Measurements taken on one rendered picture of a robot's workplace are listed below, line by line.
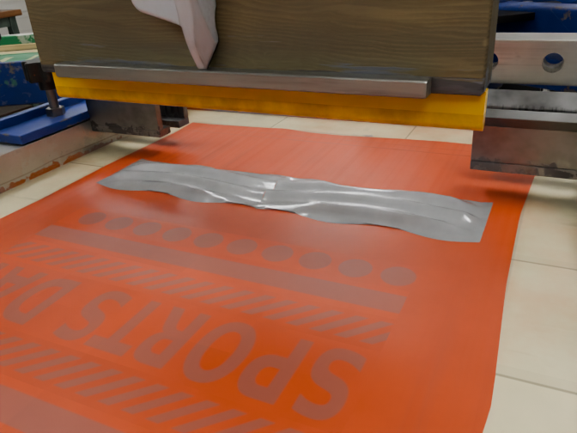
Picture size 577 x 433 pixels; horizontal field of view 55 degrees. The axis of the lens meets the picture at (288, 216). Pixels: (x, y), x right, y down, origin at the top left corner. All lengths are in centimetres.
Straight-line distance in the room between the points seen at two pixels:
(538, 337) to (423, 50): 17
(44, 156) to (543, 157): 47
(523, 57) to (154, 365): 53
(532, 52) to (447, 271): 38
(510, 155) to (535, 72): 24
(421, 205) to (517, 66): 30
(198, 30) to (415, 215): 20
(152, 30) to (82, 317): 21
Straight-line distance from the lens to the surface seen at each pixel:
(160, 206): 49
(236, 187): 49
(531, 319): 34
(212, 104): 43
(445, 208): 44
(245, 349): 31
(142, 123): 61
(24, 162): 61
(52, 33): 50
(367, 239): 41
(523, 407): 29
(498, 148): 47
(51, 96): 66
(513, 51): 70
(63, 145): 64
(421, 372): 29
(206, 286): 37
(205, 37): 38
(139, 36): 44
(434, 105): 36
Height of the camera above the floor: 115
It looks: 26 degrees down
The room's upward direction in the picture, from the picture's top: 4 degrees counter-clockwise
